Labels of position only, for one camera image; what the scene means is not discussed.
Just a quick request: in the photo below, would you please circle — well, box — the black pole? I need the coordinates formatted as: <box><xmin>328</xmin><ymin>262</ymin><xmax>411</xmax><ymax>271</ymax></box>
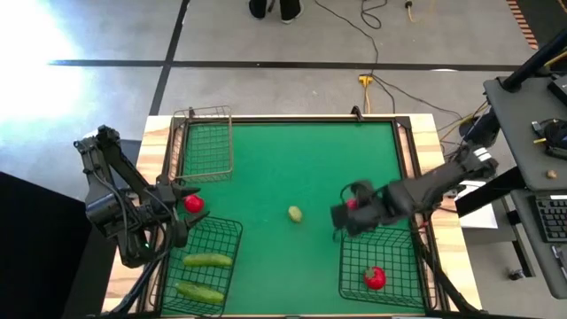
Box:
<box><xmin>501</xmin><ymin>27</ymin><xmax>567</xmax><ymax>93</ymax></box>

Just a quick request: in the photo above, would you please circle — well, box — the black device on table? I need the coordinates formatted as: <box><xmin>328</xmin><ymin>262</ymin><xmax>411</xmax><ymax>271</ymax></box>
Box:
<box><xmin>530</xmin><ymin>117</ymin><xmax>567</xmax><ymax>160</ymax></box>

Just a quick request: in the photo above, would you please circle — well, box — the long black floor cable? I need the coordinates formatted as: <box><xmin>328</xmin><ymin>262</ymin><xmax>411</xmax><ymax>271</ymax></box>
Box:
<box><xmin>313</xmin><ymin>0</ymin><xmax>381</xmax><ymax>79</ymax></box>
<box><xmin>371</xmin><ymin>74</ymin><xmax>465</xmax><ymax>121</ymax></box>

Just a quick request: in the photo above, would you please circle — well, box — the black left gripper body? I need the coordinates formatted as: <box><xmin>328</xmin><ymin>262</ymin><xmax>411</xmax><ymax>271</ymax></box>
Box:
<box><xmin>152</xmin><ymin>182</ymin><xmax>190</xmax><ymax>249</ymax></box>

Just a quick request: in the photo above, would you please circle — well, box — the yellow cable with black plug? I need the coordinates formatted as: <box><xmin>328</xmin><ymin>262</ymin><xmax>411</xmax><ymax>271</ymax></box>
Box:
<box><xmin>403</xmin><ymin>0</ymin><xmax>439</xmax><ymax>24</ymax></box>

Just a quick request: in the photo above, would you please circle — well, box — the looped black floor cable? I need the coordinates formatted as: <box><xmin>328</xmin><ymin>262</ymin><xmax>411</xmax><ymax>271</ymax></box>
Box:
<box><xmin>360</xmin><ymin>0</ymin><xmax>390</xmax><ymax>31</ymax></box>

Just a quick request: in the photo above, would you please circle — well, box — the black panel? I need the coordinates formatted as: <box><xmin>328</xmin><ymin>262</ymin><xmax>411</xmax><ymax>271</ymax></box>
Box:
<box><xmin>0</xmin><ymin>170</ymin><xmax>92</xmax><ymax>319</ymax></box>

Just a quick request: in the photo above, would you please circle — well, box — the red strawberry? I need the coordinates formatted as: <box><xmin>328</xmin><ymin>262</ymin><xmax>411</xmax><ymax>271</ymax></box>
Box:
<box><xmin>363</xmin><ymin>265</ymin><xmax>387</xmax><ymax>292</ymax></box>

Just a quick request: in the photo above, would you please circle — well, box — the red tomato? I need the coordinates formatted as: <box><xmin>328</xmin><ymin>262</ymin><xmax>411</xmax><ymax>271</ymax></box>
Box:
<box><xmin>183</xmin><ymin>193</ymin><xmax>206</xmax><ymax>214</ymax></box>

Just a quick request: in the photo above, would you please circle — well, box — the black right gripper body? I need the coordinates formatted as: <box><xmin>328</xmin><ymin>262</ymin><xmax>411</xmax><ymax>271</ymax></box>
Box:
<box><xmin>353</xmin><ymin>183</ymin><xmax>402</xmax><ymax>231</ymax></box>

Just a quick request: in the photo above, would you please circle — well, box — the person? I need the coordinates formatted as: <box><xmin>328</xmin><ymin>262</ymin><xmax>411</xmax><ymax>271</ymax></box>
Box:
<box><xmin>247</xmin><ymin>0</ymin><xmax>305</xmax><ymax>24</ymax></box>

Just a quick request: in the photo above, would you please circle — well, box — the green table mat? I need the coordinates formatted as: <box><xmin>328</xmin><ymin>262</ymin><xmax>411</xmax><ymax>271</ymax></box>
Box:
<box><xmin>161</xmin><ymin>121</ymin><xmax>429</xmax><ymax>316</ymax></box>

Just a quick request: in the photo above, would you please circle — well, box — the black keyboard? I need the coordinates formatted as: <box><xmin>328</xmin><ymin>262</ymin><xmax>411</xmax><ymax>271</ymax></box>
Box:
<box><xmin>533</xmin><ymin>194</ymin><xmax>567</xmax><ymax>244</ymax></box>

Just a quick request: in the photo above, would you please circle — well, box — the black wire basket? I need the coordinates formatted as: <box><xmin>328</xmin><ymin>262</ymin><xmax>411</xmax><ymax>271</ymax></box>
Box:
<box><xmin>159</xmin><ymin>215</ymin><xmax>244</xmax><ymax>316</ymax></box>
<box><xmin>338</xmin><ymin>225</ymin><xmax>426</xmax><ymax>310</ymax></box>

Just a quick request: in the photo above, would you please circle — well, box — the black table border frame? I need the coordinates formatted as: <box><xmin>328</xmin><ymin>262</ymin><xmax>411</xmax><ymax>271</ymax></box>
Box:
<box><xmin>161</xmin><ymin>114</ymin><xmax>439</xmax><ymax>318</ymax></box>

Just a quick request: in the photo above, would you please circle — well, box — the grey side table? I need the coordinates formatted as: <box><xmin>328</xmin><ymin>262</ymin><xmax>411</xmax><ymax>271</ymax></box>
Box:
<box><xmin>482</xmin><ymin>74</ymin><xmax>567</xmax><ymax>192</ymax></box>

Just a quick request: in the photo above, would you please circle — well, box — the bronze wire basket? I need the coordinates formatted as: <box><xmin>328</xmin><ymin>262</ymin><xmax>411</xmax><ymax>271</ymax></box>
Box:
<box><xmin>170</xmin><ymin>105</ymin><xmax>235</xmax><ymax>183</ymax></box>

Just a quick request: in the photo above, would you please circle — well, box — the black frame strut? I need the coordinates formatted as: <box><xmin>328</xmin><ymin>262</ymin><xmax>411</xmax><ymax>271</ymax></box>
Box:
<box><xmin>414</xmin><ymin>241</ymin><xmax>482</xmax><ymax>316</ymax></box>
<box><xmin>101</xmin><ymin>254</ymin><xmax>163</xmax><ymax>318</ymax></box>

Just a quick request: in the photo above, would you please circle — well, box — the grey desk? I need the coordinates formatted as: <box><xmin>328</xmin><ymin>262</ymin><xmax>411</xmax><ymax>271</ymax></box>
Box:
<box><xmin>509</xmin><ymin>188</ymin><xmax>567</xmax><ymax>300</ymax></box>

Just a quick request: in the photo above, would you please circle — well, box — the white paper sheet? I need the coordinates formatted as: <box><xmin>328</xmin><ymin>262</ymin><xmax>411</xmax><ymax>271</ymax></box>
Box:
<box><xmin>454</xmin><ymin>180</ymin><xmax>501</xmax><ymax>230</ymax></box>

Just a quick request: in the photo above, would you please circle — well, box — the black frame beam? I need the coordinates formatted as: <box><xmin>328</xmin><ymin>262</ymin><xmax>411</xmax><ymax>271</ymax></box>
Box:
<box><xmin>454</xmin><ymin>166</ymin><xmax>528</xmax><ymax>219</ymax></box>

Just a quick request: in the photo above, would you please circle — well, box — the green cucumber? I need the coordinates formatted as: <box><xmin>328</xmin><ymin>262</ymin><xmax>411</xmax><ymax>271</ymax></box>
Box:
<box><xmin>183</xmin><ymin>253</ymin><xmax>234</xmax><ymax>268</ymax></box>
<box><xmin>174</xmin><ymin>281</ymin><xmax>226</xmax><ymax>306</ymax></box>

